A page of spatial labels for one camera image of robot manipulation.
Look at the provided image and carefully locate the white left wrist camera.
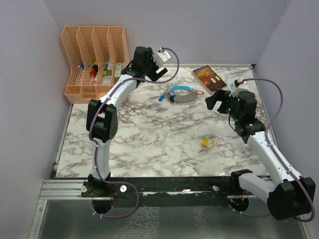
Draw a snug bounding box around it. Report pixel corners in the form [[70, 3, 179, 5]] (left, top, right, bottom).
[[153, 47, 171, 67]]

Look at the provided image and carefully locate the orange paperback book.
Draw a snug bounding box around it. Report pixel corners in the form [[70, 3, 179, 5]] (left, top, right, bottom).
[[192, 65, 227, 95]]

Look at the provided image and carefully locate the green white box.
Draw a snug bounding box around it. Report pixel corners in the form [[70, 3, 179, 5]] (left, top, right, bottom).
[[114, 63, 123, 83]]

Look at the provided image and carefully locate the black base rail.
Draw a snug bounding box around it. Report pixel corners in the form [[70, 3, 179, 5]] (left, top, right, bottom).
[[81, 176, 250, 208]]

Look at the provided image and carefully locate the aluminium frame rail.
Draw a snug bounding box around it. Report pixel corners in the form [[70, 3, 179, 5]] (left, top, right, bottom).
[[39, 178, 304, 200]]

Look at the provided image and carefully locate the red black small bottle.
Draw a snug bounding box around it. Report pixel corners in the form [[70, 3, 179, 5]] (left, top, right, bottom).
[[90, 64, 99, 78]]

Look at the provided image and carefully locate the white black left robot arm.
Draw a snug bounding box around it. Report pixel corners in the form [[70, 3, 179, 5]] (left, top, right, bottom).
[[86, 46, 171, 197]]

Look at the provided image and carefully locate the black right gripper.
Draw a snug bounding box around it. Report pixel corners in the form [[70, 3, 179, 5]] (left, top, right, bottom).
[[206, 88, 242, 121]]

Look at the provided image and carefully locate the yellow tagged key bunch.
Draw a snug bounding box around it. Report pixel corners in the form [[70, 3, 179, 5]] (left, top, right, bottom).
[[199, 138, 215, 153]]

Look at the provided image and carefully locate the blue handled key ring organiser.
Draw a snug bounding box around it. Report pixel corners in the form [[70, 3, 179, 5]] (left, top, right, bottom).
[[159, 85, 198, 105]]

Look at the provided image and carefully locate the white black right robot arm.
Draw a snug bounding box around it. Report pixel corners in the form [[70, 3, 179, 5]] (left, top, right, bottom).
[[205, 90, 316, 220]]

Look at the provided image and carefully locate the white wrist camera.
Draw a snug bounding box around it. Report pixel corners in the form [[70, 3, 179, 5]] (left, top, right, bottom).
[[153, 47, 171, 67], [229, 79, 249, 97]]

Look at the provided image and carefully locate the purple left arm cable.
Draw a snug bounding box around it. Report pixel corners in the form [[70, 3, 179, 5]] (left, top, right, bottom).
[[88, 47, 180, 220]]

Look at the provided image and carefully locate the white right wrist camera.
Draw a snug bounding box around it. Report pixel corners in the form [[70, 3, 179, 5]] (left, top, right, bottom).
[[229, 79, 249, 97]]

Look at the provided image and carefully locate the peach plastic file organiser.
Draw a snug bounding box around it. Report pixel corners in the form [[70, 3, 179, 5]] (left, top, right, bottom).
[[61, 26, 131, 104]]

